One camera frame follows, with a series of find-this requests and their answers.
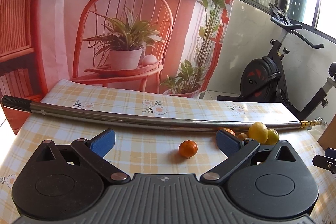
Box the orange tangerine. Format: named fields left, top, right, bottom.
left=220, top=128, right=236, bottom=136
left=178, top=140, right=198, bottom=159

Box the yellow lemon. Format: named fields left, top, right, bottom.
left=248, top=122, right=268, bottom=144

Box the green yellow apple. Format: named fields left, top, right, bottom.
left=265, top=129, right=280, bottom=145

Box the orange tangerine front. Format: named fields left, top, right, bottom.
left=178, top=140, right=198, bottom=159

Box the wooden board right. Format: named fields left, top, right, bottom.
left=318, top=124, right=336, bottom=150

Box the plaid floral tablecloth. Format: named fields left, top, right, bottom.
left=1, top=80, right=335, bottom=223

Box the black exercise bike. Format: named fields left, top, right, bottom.
left=217, top=3, right=335, bottom=120

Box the steel telescopic pole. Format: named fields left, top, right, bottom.
left=0, top=94, right=328, bottom=132

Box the printed room backdrop cloth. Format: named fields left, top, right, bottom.
left=0, top=0, right=242, bottom=135

